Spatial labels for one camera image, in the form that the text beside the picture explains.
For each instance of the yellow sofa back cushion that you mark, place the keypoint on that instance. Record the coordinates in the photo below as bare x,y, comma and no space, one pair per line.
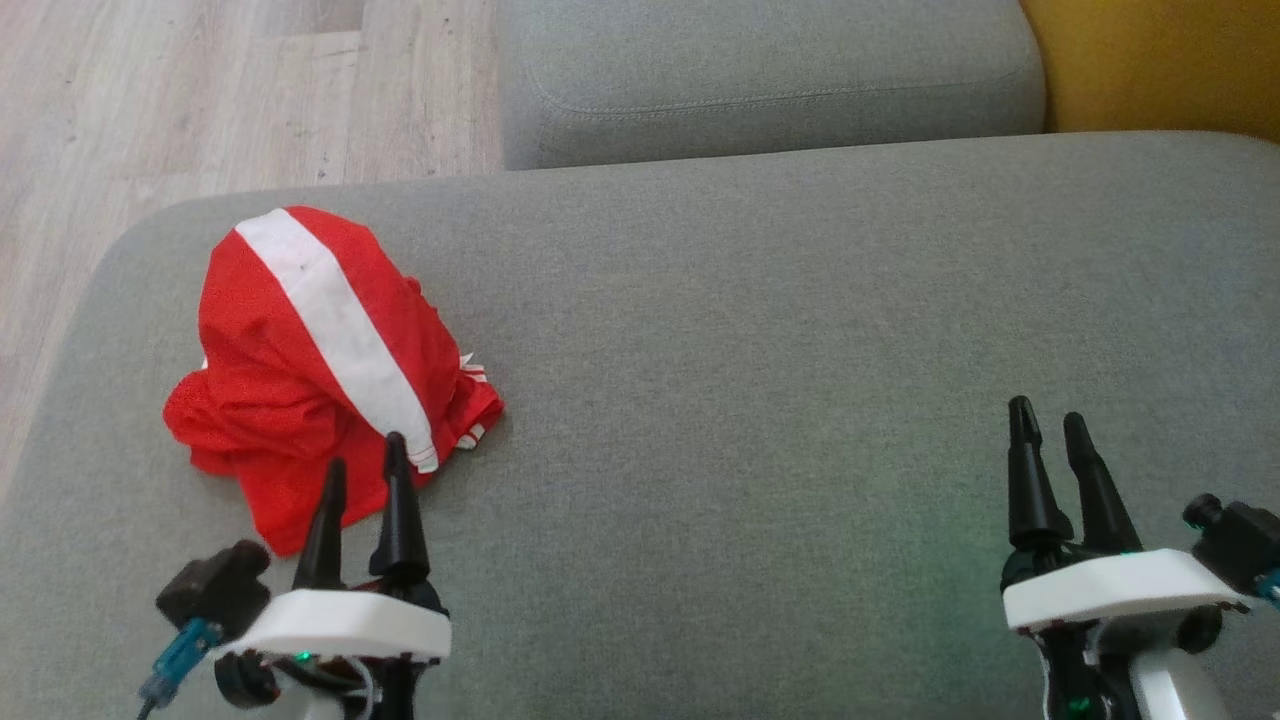
1160,60

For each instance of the red shorts with white stripe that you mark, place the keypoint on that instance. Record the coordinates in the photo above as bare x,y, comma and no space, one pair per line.
330,310

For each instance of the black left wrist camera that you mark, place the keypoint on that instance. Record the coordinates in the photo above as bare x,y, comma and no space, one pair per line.
215,590

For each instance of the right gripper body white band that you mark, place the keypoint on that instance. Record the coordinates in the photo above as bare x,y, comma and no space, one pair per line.
1110,590

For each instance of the grey sofa seat cushion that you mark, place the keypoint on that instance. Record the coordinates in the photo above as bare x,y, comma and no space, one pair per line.
760,80

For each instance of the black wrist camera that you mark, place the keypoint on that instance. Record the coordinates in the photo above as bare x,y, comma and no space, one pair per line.
1240,540
215,590

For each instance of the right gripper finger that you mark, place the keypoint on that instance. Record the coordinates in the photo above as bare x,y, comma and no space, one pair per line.
1100,500
1030,490

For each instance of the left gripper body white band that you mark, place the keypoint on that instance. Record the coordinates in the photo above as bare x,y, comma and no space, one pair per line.
340,625

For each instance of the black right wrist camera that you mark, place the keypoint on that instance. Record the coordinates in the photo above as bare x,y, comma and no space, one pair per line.
1240,540

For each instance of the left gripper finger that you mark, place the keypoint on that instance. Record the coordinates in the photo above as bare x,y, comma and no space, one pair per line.
325,540
400,530

